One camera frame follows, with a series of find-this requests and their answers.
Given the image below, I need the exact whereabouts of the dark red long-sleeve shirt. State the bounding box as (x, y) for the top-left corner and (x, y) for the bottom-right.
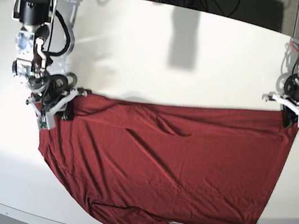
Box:
(39, 95), (298, 224)

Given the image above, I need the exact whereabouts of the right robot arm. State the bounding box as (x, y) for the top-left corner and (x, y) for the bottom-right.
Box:
(12, 0), (91, 122)

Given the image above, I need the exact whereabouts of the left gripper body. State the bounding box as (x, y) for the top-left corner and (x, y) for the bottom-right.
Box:
(282, 94), (299, 128)

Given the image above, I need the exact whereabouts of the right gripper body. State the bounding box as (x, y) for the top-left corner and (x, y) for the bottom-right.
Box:
(27, 67), (78, 121)

